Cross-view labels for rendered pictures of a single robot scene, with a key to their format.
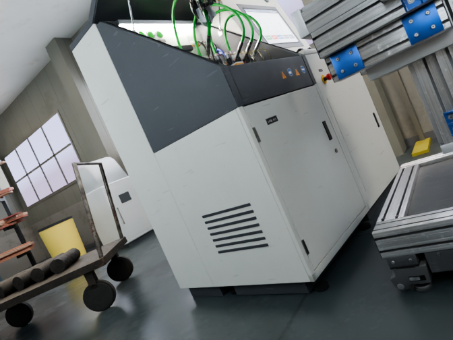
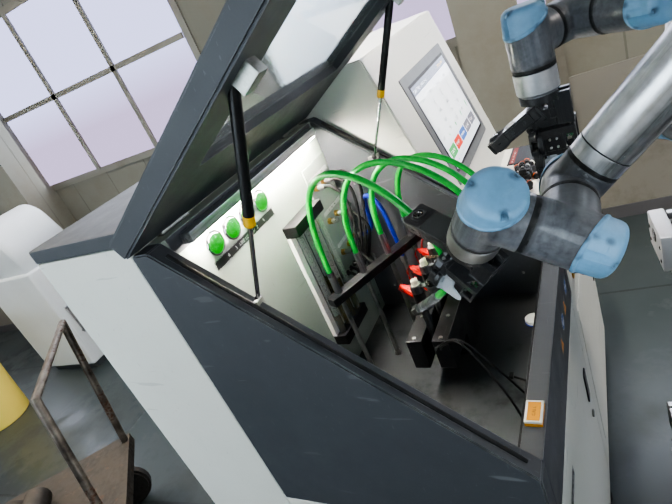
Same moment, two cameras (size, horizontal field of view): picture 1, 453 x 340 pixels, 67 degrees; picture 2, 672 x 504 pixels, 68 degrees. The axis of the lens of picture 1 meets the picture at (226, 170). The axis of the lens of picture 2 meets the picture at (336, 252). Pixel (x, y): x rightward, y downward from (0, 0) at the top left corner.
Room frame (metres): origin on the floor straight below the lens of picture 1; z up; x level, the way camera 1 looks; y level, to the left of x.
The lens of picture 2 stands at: (0.78, 0.09, 1.69)
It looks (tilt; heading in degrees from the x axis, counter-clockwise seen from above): 24 degrees down; 352
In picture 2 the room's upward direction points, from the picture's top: 24 degrees counter-clockwise
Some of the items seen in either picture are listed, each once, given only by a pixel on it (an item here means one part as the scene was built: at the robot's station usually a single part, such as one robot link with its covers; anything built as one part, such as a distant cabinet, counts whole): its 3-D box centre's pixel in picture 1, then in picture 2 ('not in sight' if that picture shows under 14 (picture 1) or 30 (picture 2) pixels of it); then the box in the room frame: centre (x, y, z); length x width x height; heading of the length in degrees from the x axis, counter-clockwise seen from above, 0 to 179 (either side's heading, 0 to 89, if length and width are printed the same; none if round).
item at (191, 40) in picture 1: (205, 59); (338, 211); (2.06, -0.15, 1.20); 0.13 x 0.03 x 0.31; 137
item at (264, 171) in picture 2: (159, 23); (259, 175); (1.89, 0.01, 1.43); 0.54 x 0.03 x 0.02; 137
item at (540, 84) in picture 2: not in sight; (536, 81); (1.59, -0.49, 1.44); 0.08 x 0.08 x 0.05
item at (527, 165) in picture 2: not in sight; (525, 171); (2.15, -0.79, 1.01); 0.23 x 0.11 x 0.06; 137
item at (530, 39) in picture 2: not in sight; (528, 37); (1.59, -0.49, 1.51); 0.09 x 0.08 x 0.11; 98
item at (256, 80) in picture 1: (273, 78); (549, 361); (1.55, -0.36, 0.87); 0.62 x 0.04 x 0.16; 137
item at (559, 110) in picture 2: not in sight; (549, 122); (1.58, -0.50, 1.35); 0.09 x 0.08 x 0.12; 47
